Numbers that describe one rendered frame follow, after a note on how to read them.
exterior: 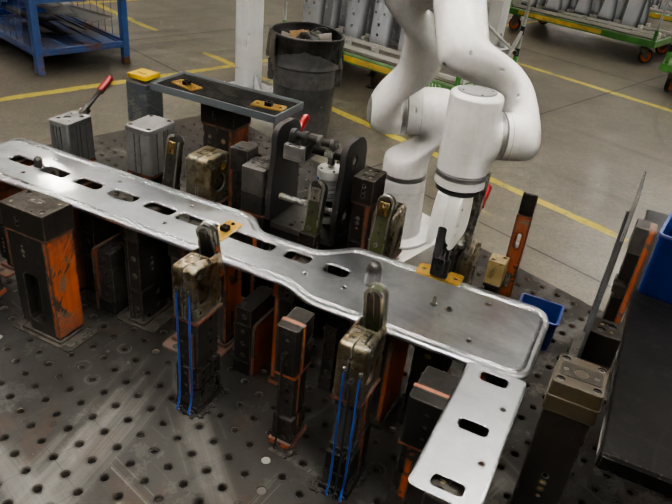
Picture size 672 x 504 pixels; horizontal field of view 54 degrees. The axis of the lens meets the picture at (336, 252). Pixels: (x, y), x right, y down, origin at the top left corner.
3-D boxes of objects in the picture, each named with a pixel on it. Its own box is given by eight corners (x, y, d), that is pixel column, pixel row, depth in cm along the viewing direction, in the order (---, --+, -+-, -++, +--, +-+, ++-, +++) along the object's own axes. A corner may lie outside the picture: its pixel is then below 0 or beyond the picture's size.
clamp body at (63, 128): (56, 241, 184) (38, 118, 166) (86, 225, 193) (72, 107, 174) (82, 252, 181) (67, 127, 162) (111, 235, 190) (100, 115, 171)
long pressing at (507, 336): (-59, 166, 154) (-60, 160, 153) (20, 138, 171) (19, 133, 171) (526, 387, 107) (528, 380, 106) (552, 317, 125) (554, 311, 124)
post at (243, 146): (227, 287, 173) (229, 145, 152) (238, 279, 177) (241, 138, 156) (243, 293, 171) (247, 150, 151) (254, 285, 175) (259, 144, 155)
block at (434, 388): (373, 511, 118) (396, 395, 104) (397, 468, 127) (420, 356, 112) (423, 535, 115) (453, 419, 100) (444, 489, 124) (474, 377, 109)
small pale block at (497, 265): (452, 400, 144) (488, 259, 126) (457, 391, 147) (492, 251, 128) (467, 406, 143) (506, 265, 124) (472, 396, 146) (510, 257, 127)
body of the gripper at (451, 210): (447, 164, 115) (436, 221, 120) (428, 185, 107) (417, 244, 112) (489, 176, 112) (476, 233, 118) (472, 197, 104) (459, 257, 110)
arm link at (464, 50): (513, 19, 119) (529, 172, 110) (427, 12, 117) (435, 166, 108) (533, -16, 111) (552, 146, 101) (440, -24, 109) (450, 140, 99)
